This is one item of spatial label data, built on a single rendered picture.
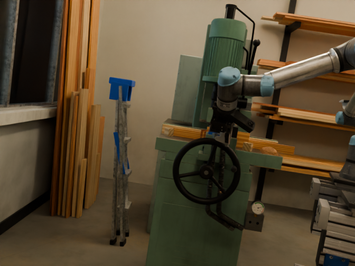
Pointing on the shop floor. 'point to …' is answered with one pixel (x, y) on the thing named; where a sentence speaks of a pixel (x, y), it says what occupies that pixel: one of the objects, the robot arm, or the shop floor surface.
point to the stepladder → (123, 95)
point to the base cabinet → (193, 227)
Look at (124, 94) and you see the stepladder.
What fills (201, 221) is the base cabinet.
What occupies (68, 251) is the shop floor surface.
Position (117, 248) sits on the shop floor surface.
